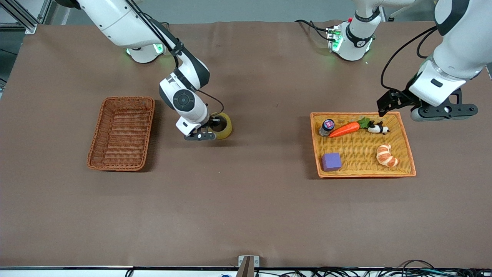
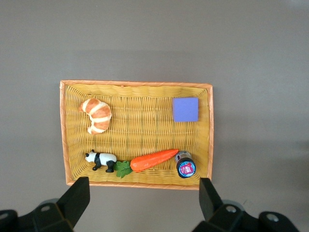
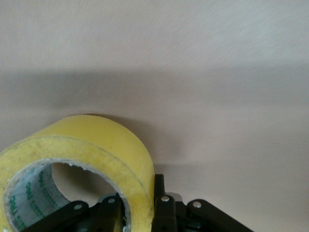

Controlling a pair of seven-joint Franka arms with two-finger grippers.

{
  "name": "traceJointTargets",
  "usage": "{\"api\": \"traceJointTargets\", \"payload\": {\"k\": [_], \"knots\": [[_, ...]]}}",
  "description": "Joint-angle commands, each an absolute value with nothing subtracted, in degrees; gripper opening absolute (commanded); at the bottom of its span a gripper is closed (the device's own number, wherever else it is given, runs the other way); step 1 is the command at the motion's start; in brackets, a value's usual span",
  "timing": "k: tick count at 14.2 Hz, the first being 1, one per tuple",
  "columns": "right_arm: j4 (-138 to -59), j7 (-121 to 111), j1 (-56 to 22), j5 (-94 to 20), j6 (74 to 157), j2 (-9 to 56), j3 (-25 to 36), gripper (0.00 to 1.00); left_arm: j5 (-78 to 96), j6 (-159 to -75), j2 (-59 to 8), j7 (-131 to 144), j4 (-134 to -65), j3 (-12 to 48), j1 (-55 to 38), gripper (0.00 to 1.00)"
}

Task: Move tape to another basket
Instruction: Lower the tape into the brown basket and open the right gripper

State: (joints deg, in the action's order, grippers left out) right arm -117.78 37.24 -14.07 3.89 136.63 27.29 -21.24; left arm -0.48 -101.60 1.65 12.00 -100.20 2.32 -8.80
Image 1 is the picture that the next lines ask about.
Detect black base cables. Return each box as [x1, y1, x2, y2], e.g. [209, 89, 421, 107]
[294, 18, 332, 42]

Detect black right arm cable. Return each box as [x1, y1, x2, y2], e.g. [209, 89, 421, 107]
[195, 89, 225, 117]

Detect metal table edge bracket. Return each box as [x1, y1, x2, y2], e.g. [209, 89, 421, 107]
[238, 255, 260, 277]

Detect yellow wicker basket orange rim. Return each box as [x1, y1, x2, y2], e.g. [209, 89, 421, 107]
[310, 112, 417, 179]

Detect toy orange carrot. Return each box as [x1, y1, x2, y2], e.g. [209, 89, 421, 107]
[329, 117, 371, 139]

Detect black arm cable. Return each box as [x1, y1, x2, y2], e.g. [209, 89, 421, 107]
[380, 25, 439, 93]
[195, 89, 225, 117]

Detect brown wicker basket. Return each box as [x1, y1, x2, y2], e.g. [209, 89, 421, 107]
[87, 96, 156, 172]

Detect yellowish clear tape roll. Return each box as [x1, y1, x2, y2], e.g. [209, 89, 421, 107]
[209, 112, 233, 140]

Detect aluminium frame profile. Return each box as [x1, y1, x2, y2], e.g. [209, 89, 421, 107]
[0, 0, 53, 34]

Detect small jar with blue lid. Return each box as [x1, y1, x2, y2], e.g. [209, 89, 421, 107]
[319, 118, 336, 137]

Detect toy panda figure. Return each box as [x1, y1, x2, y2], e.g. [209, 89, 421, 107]
[367, 121, 390, 135]

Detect brown table cover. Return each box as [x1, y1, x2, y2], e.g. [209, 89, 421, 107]
[0, 20, 492, 269]

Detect toy croissant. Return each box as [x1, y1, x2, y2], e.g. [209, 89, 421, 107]
[376, 144, 399, 168]

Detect purple foam cube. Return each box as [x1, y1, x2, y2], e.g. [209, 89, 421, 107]
[321, 152, 343, 172]

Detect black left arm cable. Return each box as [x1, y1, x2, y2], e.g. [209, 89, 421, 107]
[380, 25, 439, 93]

